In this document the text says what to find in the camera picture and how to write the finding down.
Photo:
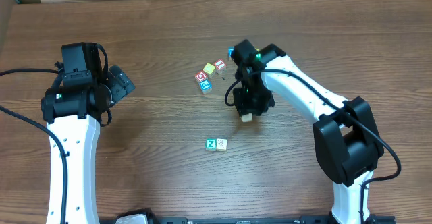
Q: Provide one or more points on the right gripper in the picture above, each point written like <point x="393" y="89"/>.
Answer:
<point x="247" y="106"/>

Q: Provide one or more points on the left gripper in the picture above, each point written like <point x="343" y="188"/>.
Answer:
<point x="119" y="84"/>

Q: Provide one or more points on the yellow block cluster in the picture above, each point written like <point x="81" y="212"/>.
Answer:
<point x="210" y="70"/>
<point x="246" y="117"/>

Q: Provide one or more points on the white picture block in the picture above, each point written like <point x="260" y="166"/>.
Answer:
<point x="221" y="144"/>

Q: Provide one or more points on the green letter Z block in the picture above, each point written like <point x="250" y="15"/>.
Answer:
<point x="211" y="144"/>

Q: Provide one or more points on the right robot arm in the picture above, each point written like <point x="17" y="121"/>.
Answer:
<point x="345" y="132"/>

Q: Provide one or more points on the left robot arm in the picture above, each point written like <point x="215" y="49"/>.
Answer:
<point x="72" y="195"/>

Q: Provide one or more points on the red letter I block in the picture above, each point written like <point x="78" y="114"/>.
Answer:
<point x="220" y="66"/>

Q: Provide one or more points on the blue letter P block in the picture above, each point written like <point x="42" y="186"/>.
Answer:
<point x="205" y="86"/>

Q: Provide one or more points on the blue letter block top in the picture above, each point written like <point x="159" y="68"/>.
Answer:
<point x="230" y="51"/>

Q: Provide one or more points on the red letter Q block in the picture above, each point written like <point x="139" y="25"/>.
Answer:
<point x="200" y="76"/>

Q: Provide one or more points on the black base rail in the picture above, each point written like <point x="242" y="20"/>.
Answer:
<point x="148" y="216"/>

